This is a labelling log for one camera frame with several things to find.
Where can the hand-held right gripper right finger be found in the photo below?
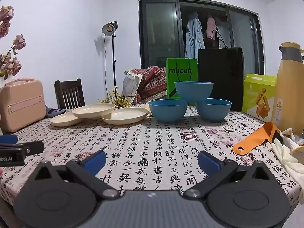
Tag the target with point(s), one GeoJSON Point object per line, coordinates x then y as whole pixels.
{"type": "Point", "coordinates": [209, 162]}

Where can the dark sliding glass door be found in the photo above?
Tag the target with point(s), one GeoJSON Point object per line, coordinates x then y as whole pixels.
{"type": "Point", "coordinates": [161, 28]}

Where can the green paper bag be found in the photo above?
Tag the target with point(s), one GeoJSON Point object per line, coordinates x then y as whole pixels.
{"type": "Point", "coordinates": [171, 80]}

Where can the purple grey cloth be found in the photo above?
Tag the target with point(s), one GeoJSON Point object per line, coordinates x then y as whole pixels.
{"type": "Point", "coordinates": [55, 112]}

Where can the yellow thermos jug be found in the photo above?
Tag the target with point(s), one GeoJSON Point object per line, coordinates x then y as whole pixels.
{"type": "Point", "coordinates": [287, 87]}

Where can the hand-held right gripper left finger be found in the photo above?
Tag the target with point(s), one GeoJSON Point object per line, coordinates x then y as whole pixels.
{"type": "Point", "coordinates": [95, 161]}

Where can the yellow flower branch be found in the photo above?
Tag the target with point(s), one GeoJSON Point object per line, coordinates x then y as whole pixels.
{"type": "Point", "coordinates": [114, 97]}

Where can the hanging white garment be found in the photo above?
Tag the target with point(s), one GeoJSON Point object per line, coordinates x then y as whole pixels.
{"type": "Point", "coordinates": [222, 36]}

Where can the yellow-green snack box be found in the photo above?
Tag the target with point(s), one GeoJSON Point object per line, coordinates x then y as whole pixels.
{"type": "Point", "coordinates": [256, 90]}

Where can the dried pink flowers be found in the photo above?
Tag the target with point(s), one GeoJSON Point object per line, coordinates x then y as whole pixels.
{"type": "Point", "coordinates": [19, 41]}

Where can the blue bowl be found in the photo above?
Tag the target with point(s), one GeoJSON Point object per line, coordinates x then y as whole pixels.
{"type": "Point", "coordinates": [193, 91]}
{"type": "Point", "coordinates": [168, 111]}
{"type": "Point", "coordinates": [213, 111]}

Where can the pink suitcase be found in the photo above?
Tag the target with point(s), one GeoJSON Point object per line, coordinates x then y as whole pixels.
{"type": "Point", "coordinates": [21, 104]}

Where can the grey quilted lace cushion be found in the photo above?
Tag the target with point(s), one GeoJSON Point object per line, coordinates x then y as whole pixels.
{"type": "Point", "coordinates": [130, 83]}

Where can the studio light on stand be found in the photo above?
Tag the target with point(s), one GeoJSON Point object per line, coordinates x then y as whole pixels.
{"type": "Point", "coordinates": [109, 28]}

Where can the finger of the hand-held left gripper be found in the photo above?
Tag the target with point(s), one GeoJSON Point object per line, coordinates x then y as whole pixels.
{"type": "Point", "coordinates": [30, 147]}
{"type": "Point", "coordinates": [8, 139]}

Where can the hanging blue shirt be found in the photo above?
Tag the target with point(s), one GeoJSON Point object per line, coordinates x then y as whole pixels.
{"type": "Point", "coordinates": [193, 35]}

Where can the hanging pink garment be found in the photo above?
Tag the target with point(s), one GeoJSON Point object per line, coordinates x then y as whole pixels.
{"type": "Point", "coordinates": [211, 28]}

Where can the cream plate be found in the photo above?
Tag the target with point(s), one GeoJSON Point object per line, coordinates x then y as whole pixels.
{"type": "Point", "coordinates": [92, 110]}
{"type": "Point", "coordinates": [125, 116]}
{"type": "Point", "coordinates": [61, 121]}

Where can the white gloves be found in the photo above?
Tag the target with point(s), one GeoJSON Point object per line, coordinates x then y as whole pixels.
{"type": "Point", "coordinates": [287, 161]}

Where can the dark wooden chair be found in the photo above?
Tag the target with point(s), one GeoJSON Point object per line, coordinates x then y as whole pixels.
{"type": "Point", "coordinates": [68, 95]}

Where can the black paper bag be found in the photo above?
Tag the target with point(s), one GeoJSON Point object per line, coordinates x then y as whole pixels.
{"type": "Point", "coordinates": [225, 71]}

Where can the calligraphy print tablecloth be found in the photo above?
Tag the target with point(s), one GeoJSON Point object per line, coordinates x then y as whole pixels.
{"type": "Point", "coordinates": [142, 147]}

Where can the orange pouch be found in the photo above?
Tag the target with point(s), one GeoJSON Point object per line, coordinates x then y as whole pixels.
{"type": "Point", "coordinates": [256, 137]}

